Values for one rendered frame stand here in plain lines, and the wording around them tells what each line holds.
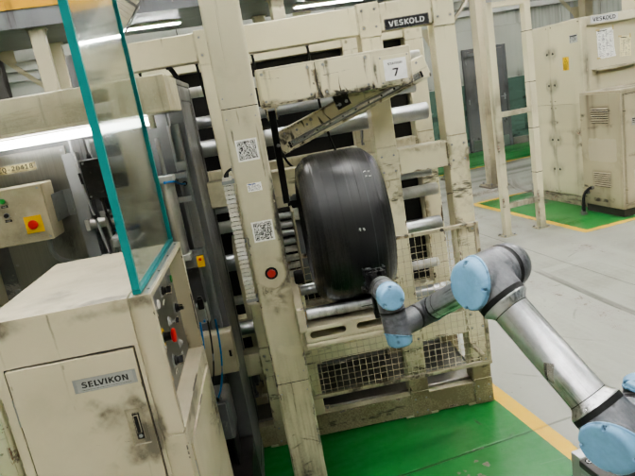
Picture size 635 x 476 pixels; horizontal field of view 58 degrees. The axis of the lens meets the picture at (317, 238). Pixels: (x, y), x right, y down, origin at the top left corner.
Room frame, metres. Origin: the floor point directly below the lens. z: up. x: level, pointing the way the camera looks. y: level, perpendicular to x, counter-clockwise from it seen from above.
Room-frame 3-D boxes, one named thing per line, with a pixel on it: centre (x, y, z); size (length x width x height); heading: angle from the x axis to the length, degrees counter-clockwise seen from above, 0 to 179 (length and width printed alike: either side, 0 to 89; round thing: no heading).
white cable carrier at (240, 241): (2.01, 0.27, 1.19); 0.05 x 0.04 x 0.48; 4
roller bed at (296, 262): (2.45, 0.18, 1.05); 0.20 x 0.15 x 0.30; 94
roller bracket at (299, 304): (2.07, 0.11, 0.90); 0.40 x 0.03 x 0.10; 4
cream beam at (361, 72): (2.39, -0.17, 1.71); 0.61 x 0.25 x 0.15; 94
